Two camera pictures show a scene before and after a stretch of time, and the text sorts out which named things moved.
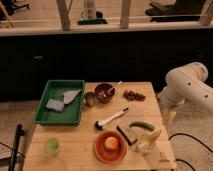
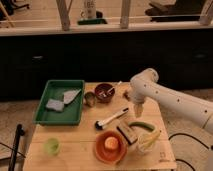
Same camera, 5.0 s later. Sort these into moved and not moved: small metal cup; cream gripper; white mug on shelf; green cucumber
Moved: cream gripper
Not moved: small metal cup; green cucumber; white mug on shelf
